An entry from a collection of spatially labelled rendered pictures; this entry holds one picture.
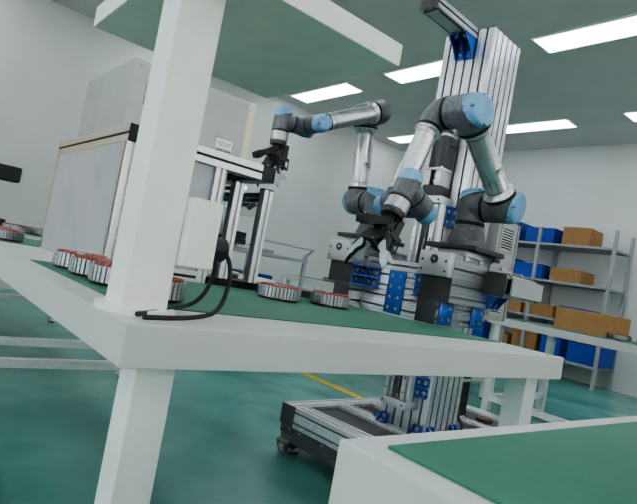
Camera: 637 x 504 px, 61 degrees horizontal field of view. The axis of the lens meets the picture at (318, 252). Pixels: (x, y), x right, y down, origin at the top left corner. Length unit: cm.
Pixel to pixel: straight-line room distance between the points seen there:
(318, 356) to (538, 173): 832
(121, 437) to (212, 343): 15
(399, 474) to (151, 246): 48
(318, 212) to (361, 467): 854
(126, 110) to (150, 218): 91
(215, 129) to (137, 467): 116
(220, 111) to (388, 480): 148
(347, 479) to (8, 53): 693
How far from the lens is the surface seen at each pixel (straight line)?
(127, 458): 72
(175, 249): 71
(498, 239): 259
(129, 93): 159
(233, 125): 171
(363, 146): 261
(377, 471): 31
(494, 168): 201
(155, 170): 70
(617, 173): 849
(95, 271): 99
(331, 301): 145
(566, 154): 888
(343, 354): 81
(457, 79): 264
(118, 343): 64
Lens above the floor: 84
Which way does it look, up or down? 2 degrees up
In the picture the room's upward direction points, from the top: 10 degrees clockwise
